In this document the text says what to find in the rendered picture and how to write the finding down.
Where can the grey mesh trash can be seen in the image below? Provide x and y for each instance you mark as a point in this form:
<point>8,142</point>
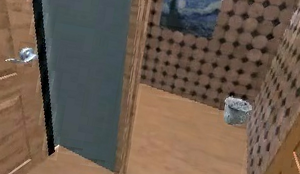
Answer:
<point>236,111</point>

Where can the blue starry night painting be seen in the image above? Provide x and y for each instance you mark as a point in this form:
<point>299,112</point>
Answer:
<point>191,6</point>

